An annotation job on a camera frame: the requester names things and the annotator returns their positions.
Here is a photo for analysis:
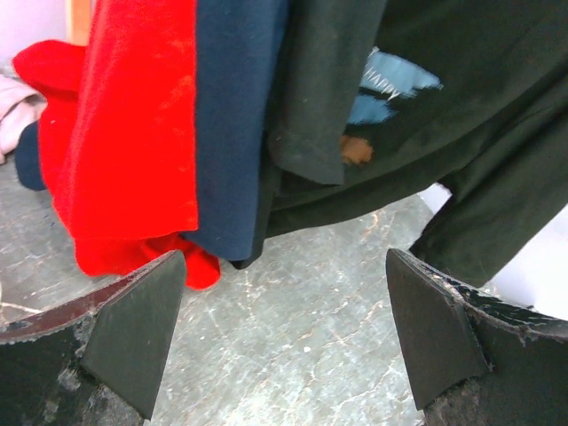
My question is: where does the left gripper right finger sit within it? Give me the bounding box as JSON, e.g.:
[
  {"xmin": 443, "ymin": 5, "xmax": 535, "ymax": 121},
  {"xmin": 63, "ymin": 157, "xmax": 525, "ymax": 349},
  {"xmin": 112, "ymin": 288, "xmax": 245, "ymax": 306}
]
[{"xmin": 386, "ymin": 249, "xmax": 567, "ymax": 426}]

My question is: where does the navy blue t shirt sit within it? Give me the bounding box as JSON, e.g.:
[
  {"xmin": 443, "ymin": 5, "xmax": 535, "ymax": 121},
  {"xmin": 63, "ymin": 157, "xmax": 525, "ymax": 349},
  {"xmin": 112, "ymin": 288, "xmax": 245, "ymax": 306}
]
[{"xmin": 15, "ymin": 0, "xmax": 292, "ymax": 262}]

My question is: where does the red t shirt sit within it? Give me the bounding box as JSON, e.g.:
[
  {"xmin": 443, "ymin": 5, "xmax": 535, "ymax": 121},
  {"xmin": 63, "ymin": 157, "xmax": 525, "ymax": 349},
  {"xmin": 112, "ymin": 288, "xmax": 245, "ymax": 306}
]
[{"xmin": 12, "ymin": 1, "xmax": 220, "ymax": 290}]

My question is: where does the pink cloth on floor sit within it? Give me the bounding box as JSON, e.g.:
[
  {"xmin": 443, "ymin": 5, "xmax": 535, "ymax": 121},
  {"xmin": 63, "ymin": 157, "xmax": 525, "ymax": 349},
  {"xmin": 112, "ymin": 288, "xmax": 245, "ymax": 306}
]
[{"xmin": 0, "ymin": 75, "xmax": 47, "ymax": 164}]

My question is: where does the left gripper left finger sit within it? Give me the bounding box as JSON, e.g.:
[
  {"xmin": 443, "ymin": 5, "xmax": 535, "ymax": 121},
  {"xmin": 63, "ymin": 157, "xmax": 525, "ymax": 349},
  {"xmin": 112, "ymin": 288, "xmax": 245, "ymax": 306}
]
[{"xmin": 1, "ymin": 251, "xmax": 186, "ymax": 425}]

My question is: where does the wooden clothes rack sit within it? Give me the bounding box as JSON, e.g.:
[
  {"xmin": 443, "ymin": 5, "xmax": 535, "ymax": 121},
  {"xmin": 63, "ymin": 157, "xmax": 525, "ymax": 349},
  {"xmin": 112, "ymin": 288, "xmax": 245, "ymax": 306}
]
[{"xmin": 65, "ymin": 0, "xmax": 96, "ymax": 46}]

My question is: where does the black t shirt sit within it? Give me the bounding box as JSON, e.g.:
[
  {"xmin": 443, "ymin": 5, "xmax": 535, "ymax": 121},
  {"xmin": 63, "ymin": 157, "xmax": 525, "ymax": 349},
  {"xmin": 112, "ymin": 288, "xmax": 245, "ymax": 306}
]
[
  {"xmin": 232, "ymin": 1, "xmax": 386, "ymax": 270},
  {"xmin": 267, "ymin": 1, "xmax": 567, "ymax": 287}
]

